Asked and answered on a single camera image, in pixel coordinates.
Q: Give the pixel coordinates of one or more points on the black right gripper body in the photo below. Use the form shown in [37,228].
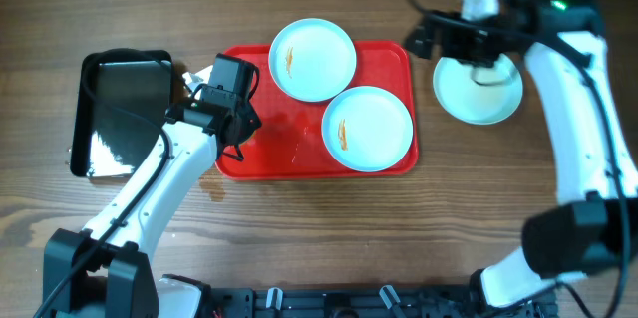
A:
[432,32]

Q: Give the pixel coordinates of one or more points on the white plate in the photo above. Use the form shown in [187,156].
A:
[367,129]
[312,60]
[475,95]

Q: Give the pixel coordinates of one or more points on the red serving tray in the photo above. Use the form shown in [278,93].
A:
[289,144]

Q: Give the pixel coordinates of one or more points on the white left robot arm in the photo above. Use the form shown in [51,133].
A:
[104,270]

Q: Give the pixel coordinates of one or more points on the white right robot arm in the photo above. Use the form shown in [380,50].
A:
[594,227]

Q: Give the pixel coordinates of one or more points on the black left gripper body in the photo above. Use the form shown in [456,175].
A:
[244,129]

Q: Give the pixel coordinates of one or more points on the green orange sponge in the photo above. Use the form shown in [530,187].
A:
[249,137]

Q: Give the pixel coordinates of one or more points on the white plate back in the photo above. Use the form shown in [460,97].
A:
[312,60]

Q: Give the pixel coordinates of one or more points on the black water tray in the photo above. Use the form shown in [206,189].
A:
[122,99]

